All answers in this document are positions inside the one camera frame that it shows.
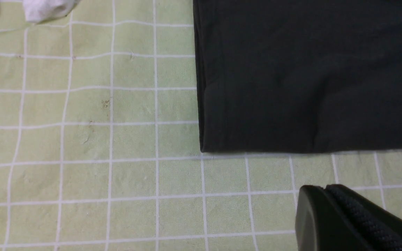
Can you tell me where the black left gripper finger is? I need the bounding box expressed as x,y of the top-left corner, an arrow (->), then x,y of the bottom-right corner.
295,184 -> 402,251

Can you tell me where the white crumpled shirt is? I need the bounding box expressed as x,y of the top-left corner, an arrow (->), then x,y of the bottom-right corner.
22,0 -> 80,23

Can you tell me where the dark gray long-sleeved shirt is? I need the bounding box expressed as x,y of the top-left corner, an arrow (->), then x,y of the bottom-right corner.
193,0 -> 402,154

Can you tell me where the green checkered table cloth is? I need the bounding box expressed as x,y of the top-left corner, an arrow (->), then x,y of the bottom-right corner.
0,0 -> 402,251

